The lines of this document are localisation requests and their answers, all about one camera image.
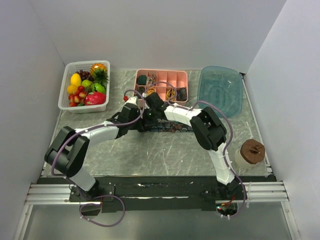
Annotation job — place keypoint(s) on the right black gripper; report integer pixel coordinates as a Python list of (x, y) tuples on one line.
[(147, 123)]

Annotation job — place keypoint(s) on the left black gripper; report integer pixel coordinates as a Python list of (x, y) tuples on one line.
[(140, 124)]

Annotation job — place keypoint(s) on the dark floral patterned necktie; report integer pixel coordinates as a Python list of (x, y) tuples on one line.
[(168, 126)]

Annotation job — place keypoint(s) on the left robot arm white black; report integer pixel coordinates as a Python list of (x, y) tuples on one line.
[(67, 152)]

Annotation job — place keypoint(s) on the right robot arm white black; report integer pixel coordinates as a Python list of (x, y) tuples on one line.
[(210, 133)]

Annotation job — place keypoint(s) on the rolled yellow tie right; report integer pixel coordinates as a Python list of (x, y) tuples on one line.
[(170, 94)]

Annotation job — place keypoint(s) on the rolled yellow tie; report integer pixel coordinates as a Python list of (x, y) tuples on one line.
[(170, 94), (150, 91)]

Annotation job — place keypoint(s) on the rolled yellow tie left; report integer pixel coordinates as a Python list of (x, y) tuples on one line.
[(150, 91)]

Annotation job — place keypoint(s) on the rolled dark patterned tie left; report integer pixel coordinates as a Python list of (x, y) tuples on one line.
[(141, 89)]

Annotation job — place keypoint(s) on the rolled dark patterned tie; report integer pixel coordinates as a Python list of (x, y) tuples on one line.
[(141, 89), (182, 94)]

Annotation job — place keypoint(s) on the rolled dark patterned tie right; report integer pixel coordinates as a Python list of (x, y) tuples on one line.
[(182, 94)]

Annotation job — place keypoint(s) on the pink compartment organizer box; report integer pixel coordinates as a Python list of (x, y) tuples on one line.
[(166, 79)]

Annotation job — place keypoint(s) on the rolled colourful dotted tie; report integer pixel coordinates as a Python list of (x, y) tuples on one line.
[(151, 79)]

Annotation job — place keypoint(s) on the rolled dark green tie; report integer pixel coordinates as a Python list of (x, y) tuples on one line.
[(142, 80)]

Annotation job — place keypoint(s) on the pink dragon fruit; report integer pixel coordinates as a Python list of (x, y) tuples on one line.
[(95, 98)]

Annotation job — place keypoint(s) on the white plastic fruit basket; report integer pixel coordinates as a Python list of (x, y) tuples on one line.
[(70, 69)]

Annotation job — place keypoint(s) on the red cherry bunch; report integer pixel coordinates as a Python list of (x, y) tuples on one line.
[(77, 99)]

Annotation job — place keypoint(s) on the light green pear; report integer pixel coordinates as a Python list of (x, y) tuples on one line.
[(86, 83)]

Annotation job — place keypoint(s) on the orange pineapple with leaves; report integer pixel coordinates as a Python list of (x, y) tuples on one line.
[(99, 73)]

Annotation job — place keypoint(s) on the dark purple grapes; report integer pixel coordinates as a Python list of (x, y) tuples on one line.
[(85, 75)]

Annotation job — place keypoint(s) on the yellow lemon lower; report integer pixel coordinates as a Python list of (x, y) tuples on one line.
[(71, 88)]

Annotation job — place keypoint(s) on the yellow lemon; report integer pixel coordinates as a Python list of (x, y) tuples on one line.
[(71, 88), (76, 79)]

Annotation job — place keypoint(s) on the teal translucent plastic tub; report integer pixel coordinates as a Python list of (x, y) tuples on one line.
[(223, 88)]

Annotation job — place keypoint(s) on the yellow lemon upper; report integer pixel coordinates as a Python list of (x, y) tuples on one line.
[(76, 79)]

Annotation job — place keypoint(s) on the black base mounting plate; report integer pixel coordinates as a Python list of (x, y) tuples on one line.
[(150, 193)]

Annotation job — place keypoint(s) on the brown lidded white cup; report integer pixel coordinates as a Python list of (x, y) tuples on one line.
[(250, 153)]

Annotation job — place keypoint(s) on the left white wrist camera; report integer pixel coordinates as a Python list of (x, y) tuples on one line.
[(131, 100)]

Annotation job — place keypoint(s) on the aluminium rail frame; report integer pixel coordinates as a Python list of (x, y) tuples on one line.
[(56, 190)]

